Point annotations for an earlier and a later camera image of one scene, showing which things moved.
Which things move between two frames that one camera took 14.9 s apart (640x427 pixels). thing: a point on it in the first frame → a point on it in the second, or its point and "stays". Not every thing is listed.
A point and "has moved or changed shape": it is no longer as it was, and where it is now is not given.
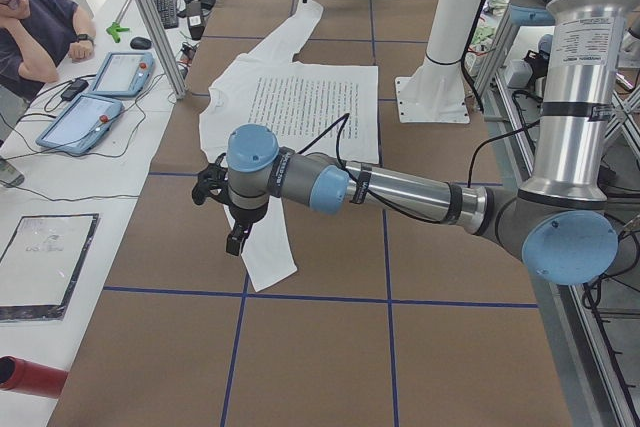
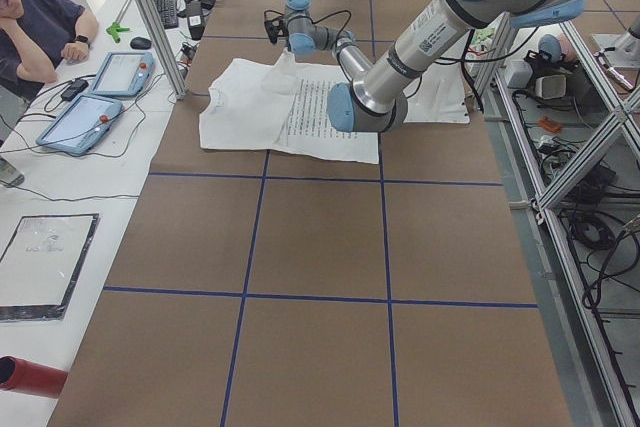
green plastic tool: (114, 30) stays
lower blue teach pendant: (80, 124) stays
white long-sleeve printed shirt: (315, 108) has moved or changed shape
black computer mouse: (140, 43) stays
